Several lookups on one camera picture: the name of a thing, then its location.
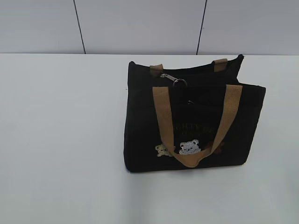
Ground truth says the black canvas tote bag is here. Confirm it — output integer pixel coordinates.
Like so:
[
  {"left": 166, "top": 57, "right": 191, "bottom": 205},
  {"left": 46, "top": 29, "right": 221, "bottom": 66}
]
[{"left": 123, "top": 55, "right": 266, "bottom": 173}]

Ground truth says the silver zipper pull with ring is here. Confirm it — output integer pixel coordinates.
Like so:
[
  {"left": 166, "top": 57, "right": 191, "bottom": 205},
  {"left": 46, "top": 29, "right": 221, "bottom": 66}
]
[{"left": 160, "top": 73, "right": 188, "bottom": 88}]

